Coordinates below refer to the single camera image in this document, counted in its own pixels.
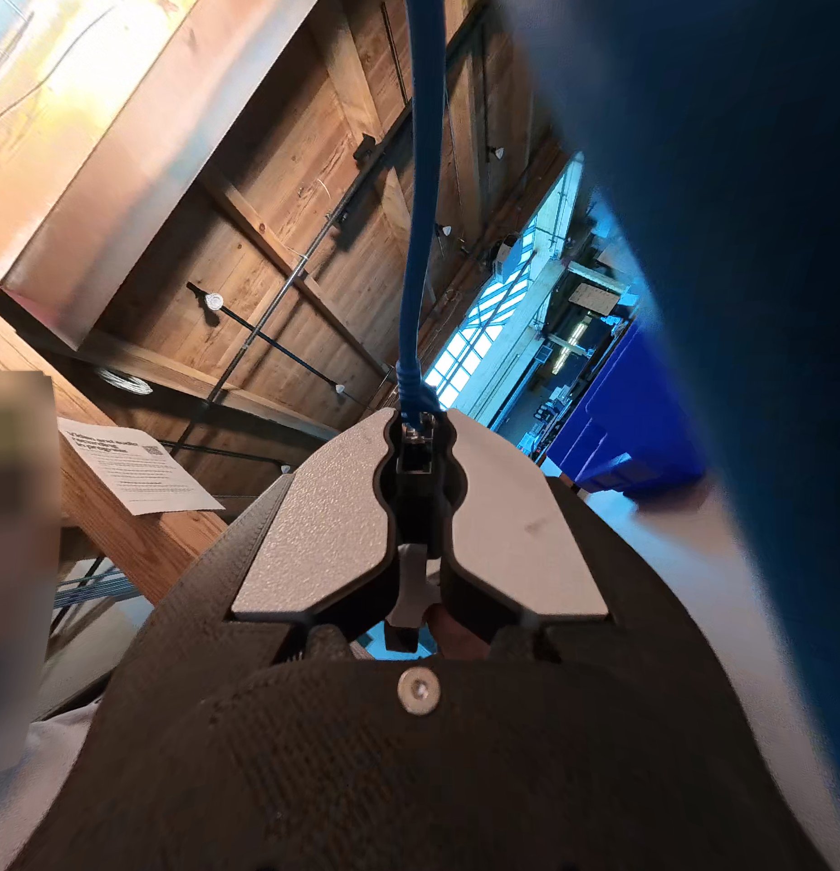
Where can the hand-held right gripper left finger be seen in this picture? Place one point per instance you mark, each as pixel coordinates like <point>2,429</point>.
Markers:
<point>318,524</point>

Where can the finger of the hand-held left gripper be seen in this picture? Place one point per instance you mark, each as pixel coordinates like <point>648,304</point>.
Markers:
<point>412,599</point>

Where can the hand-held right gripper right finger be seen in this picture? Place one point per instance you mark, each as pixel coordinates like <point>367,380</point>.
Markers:
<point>522,531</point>

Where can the black network splitter box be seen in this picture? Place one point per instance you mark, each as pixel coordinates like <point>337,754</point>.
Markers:
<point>413,503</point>

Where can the grey desk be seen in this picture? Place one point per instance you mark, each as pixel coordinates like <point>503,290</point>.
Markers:
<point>665,578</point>

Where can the person's left hand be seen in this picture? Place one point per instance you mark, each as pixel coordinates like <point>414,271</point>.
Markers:
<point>457,639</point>

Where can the blue plastic bin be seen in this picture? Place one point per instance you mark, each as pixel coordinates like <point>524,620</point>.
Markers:
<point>617,422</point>

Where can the white paper notice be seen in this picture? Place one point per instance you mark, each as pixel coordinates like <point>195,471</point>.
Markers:
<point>141,469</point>

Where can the black lighting track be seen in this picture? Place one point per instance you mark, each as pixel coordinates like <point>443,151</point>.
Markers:
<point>277,340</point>

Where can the large paned window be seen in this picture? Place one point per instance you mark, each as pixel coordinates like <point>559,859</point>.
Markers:
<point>474,340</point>

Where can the wooden pillar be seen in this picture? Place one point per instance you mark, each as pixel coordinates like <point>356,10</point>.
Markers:
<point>120,537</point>

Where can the metal ceiling pipe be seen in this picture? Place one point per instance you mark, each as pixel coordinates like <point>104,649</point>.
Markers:
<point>311,252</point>

